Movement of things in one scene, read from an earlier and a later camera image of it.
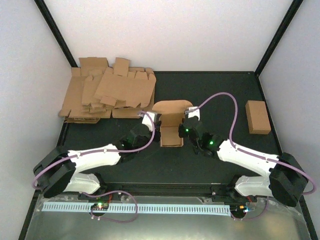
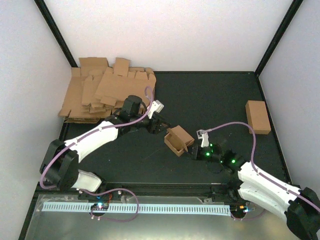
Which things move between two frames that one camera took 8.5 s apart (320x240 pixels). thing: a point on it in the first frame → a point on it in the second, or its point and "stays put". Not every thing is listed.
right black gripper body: (182, 134) → (201, 156)
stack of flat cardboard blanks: (98, 91) stays put
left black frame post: (55, 32) stays put
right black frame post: (294, 8) stays put
